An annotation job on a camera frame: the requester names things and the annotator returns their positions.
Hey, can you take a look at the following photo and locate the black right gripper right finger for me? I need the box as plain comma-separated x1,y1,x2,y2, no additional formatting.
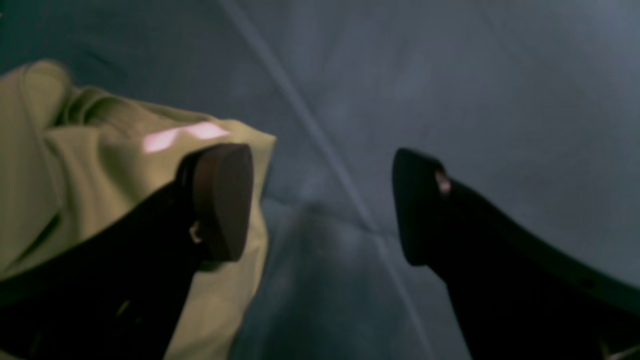
391,148,640,360

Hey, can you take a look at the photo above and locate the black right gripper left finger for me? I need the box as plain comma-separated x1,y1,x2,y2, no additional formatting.
1,143,254,360

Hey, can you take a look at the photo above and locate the light green T-shirt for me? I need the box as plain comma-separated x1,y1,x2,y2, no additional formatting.
0,60,275,360

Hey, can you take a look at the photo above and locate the blue table cloth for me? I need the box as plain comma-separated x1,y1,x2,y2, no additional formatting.
1,0,639,360

